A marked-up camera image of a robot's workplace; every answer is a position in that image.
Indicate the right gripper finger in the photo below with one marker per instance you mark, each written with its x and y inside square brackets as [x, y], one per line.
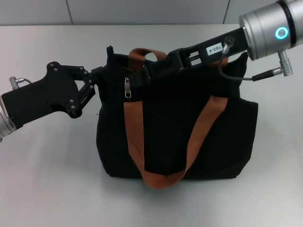
[163, 72]
[171, 59]

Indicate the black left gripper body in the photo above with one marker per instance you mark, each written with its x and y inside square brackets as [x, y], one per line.
[40, 99]

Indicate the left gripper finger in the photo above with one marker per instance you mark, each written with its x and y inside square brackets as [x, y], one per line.
[97, 72]
[86, 95]

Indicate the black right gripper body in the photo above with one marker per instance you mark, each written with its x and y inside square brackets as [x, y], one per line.
[239, 41]

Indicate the silver zipper pull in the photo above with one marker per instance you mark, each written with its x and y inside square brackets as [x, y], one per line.
[128, 88]

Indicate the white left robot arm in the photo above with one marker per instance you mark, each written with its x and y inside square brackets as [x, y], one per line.
[4, 125]

